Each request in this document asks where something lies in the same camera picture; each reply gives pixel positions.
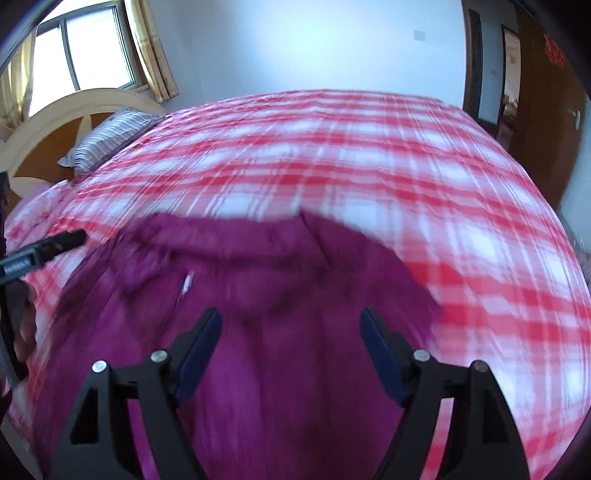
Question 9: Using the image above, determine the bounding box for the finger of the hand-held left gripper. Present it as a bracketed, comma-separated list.
[33, 230, 88, 257]

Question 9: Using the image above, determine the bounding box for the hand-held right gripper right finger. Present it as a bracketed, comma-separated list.
[359, 307, 530, 480]

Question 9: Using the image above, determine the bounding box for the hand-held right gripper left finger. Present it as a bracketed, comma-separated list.
[51, 308, 223, 480]

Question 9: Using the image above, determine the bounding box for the purple quilted down jacket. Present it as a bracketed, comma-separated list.
[28, 211, 445, 480]

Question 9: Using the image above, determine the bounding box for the person's left hand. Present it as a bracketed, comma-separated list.
[13, 285, 40, 366]

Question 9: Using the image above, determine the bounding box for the pink floral folded quilt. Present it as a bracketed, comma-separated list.
[7, 179, 80, 243]

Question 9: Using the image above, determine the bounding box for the cream and wood headboard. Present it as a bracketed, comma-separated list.
[0, 89, 168, 206]

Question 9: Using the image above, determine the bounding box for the striped pillow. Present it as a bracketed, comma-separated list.
[58, 108, 161, 174]

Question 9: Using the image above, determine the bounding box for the yellow curtain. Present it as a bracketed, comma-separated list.
[124, 0, 181, 103]
[0, 28, 38, 145]

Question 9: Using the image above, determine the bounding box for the bed with red plaid sheet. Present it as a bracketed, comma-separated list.
[0, 89, 591, 480]

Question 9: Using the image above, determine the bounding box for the window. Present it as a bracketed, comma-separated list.
[25, 0, 145, 117]

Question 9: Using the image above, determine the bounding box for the brown wooden door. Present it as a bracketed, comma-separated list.
[507, 7, 591, 209]

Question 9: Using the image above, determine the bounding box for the red paper door decoration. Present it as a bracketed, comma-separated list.
[542, 31, 570, 68]

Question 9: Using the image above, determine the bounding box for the brown door frame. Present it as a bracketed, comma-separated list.
[462, 0, 522, 136]

